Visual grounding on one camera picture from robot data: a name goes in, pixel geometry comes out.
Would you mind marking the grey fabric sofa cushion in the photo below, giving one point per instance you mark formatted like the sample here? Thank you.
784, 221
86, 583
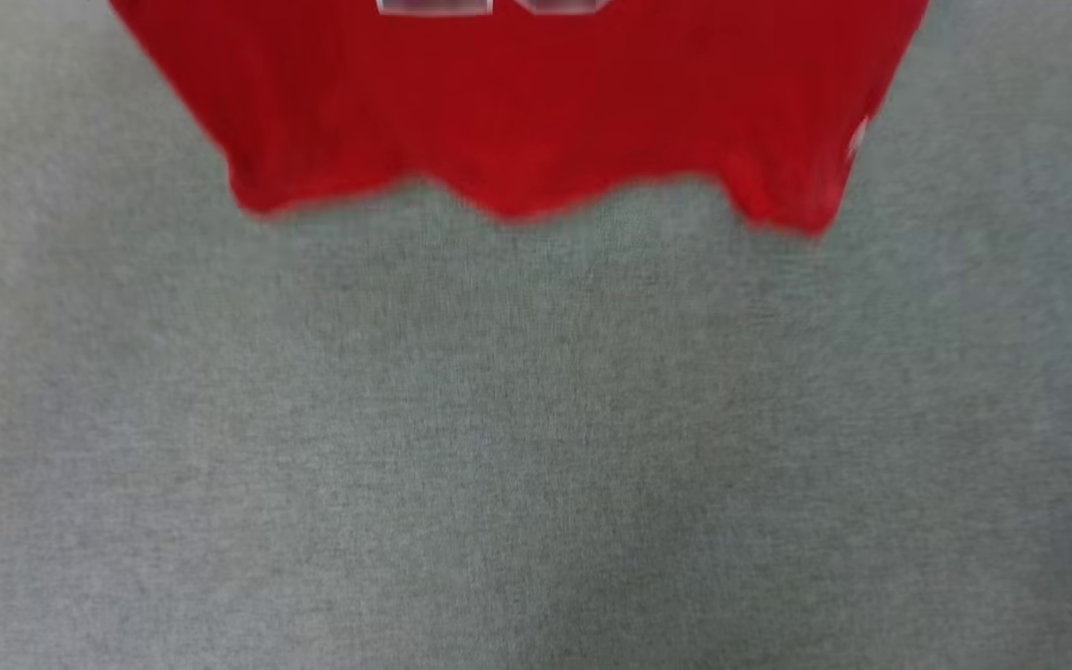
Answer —
536, 447

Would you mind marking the red and white jersey shirt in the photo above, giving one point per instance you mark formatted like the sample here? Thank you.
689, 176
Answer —
536, 102

